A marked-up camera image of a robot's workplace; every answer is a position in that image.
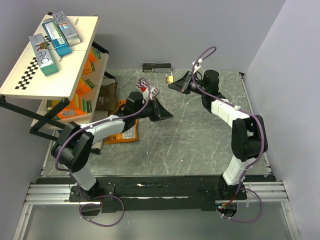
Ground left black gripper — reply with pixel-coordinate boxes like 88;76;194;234
134;97;173;122

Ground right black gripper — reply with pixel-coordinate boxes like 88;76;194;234
168;71;208;96

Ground small brass padlock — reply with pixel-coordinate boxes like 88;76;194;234
165;70;174;84

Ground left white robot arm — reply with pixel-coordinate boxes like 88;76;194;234
51;91;173;201

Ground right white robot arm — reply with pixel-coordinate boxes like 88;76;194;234
168;69;268;199

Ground black rectangular box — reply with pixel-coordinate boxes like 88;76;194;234
142;63;172;73

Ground pink wavy sponge pad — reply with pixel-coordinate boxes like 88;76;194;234
135;78;159;100

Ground orange snack bag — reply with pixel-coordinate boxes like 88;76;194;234
104;99;139;145

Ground brown coffee bag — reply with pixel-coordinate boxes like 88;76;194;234
95;82;118;111

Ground orange boxes on shelf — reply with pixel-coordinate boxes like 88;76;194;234
53;47;101;121

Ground beige folding shelf rack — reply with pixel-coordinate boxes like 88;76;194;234
0;12;109;141

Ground blue carton box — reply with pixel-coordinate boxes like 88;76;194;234
42;18;72;57

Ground silver box near back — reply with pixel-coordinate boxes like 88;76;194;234
52;11;81;47

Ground silver teal box front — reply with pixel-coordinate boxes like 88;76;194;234
29;33;59;77

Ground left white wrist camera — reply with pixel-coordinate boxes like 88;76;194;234
140;85;151;102

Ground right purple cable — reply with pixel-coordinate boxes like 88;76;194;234
191;46;267;224

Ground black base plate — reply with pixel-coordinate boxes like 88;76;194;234
69;175;247;213

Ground aluminium rail frame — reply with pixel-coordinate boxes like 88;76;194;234
14;175;301;240

